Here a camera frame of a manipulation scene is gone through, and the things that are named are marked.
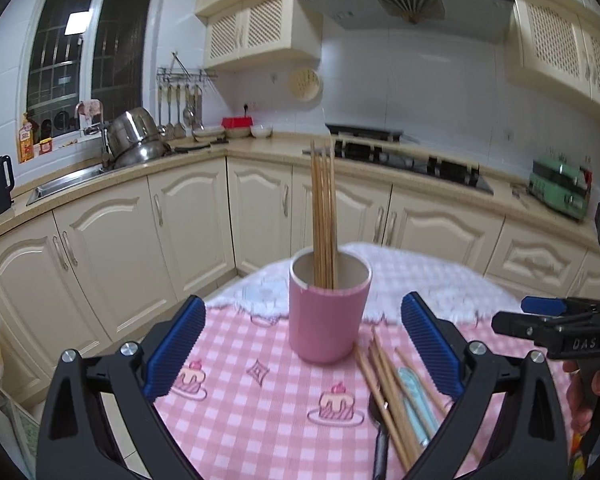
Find black spoon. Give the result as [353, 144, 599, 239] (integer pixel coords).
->
[367, 392, 392, 480]

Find person's right hand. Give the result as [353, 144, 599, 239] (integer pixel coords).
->
[563, 360, 600, 431]

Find black gas stove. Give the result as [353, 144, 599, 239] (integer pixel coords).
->
[331, 140, 495, 196]

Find large steel pot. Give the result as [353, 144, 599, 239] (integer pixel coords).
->
[106, 107, 164, 158]

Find green toaster oven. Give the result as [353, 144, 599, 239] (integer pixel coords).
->
[527, 156, 592, 221]

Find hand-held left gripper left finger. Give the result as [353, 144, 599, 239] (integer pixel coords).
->
[36, 295, 207, 480]

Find steel pan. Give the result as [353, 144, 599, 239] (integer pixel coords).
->
[111, 139, 172, 169]

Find steel sink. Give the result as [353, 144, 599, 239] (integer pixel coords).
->
[26, 164, 110, 206]

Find wall utensil rack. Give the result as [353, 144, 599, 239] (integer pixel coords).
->
[156, 52, 219, 85]

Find hanging steel skimmer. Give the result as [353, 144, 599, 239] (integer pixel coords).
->
[182, 84, 204, 132]

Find window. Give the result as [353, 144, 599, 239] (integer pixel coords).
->
[25, 0, 162, 142]

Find yellow bottle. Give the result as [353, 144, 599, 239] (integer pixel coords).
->
[17, 112, 36, 163]

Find cream lower cabinets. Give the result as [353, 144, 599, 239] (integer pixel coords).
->
[0, 154, 600, 398]

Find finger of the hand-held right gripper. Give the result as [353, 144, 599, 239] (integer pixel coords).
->
[491, 311, 566, 347]
[521, 296, 588, 317]

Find steel faucet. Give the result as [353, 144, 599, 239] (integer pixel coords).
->
[75, 101, 112, 167]

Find cream lattice upper cabinet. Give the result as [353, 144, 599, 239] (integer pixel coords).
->
[509, 0, 600, 122]

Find hanging steel ladle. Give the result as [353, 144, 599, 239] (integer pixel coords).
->
[157, 82, 175, 137]

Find round beige wall plate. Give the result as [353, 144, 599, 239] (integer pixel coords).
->
[288, 67, 321, 99]

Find pink checked tablecloth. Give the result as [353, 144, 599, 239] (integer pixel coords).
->
[150, 242, 578, 480]

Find black tray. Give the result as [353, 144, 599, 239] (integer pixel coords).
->
[325, 123, 404, 142]

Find wooden chopstick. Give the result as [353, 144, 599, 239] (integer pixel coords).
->
[394, 346, 452, 415]
[352, 347, 413, 472]
[371, 327, 425, 457]
[368, 345, 419, 462]

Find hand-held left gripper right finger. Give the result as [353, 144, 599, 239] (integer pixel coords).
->
[401, 291, 571, 480]

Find light blue spoon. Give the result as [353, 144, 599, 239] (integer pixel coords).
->
[397, 367, 442, 449]

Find bundle of wooden chopsticks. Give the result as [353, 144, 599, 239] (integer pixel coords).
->
[310, 141, 339, 291]

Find pink cup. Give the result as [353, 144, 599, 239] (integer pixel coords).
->
[288, 247, 372, 365]

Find hanging steel spatula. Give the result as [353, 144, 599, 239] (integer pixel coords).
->
[172, 84, 187, 140]

